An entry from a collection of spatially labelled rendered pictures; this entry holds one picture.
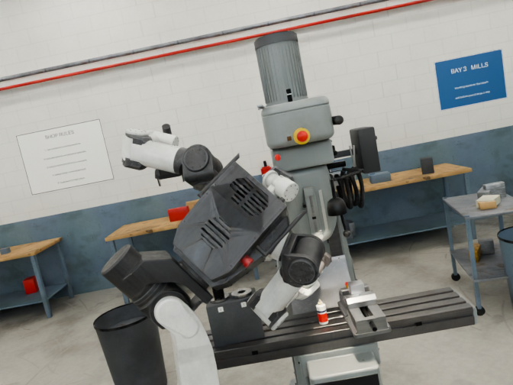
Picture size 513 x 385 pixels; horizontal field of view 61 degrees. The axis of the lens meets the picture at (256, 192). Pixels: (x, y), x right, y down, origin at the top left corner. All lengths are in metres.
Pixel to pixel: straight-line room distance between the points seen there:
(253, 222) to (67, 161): 5.58
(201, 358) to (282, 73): 1.23
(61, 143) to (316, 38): 3.74
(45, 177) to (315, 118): 5.52
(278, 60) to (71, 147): 4.90
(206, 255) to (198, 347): 0.29
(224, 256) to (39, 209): 5.82
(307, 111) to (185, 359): 0.93
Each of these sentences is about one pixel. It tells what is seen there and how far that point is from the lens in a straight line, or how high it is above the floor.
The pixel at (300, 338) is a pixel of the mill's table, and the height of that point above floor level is 0.93.
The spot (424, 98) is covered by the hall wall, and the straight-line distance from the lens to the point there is 6.43.
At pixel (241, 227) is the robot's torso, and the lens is 1.19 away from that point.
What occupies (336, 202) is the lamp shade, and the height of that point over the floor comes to 1.50.
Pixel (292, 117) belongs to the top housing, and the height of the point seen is 1.83.
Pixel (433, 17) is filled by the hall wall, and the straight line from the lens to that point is 6.59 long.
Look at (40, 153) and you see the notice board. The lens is 6.79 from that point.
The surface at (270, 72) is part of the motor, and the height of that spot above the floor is 2.05.
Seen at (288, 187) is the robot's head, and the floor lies 1.62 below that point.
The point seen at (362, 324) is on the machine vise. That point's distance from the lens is 1.85.
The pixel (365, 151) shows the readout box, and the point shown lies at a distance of 2.10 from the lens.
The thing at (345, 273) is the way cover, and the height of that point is 1.01.
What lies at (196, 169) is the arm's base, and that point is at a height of 1.73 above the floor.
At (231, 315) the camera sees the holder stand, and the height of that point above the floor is 1.06.
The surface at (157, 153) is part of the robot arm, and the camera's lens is 1.47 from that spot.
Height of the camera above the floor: 1.82
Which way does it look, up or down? 8 degrees down
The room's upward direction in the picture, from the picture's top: 11 degrees counter-clockwise
